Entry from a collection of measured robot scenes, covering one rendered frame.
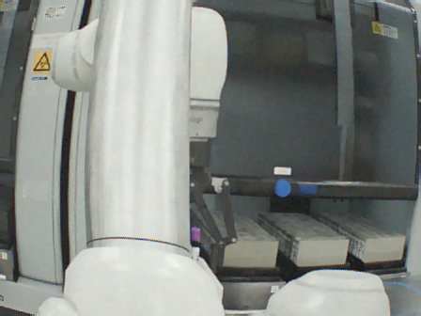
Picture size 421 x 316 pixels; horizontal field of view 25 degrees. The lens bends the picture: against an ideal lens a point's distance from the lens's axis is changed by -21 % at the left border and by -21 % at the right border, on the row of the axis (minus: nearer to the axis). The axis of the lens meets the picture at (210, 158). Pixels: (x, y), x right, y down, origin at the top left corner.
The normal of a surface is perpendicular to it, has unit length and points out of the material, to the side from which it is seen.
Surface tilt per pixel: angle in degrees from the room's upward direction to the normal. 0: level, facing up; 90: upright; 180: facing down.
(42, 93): 90
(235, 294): 90
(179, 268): 36
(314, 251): 90
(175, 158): 73
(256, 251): 90
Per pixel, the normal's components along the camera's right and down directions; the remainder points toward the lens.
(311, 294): -0.30, -0.67
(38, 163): 0.11, 0.06
